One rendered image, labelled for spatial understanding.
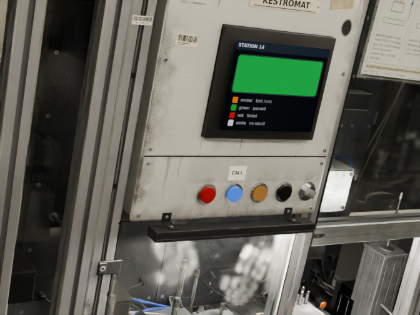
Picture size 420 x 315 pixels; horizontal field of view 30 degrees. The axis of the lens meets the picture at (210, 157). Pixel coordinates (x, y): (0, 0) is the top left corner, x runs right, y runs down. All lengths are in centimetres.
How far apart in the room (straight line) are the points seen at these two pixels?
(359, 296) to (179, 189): 92
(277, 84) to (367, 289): 90
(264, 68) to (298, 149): 21
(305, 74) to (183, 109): 25
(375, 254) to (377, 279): 7
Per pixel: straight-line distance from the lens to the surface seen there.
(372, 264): 215
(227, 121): 138
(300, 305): 202
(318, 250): 196
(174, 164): 137
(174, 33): 130
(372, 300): 216
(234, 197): 146
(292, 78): 143
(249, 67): 137
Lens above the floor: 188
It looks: 16 degrees down
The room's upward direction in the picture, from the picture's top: 11 degrees clockwise
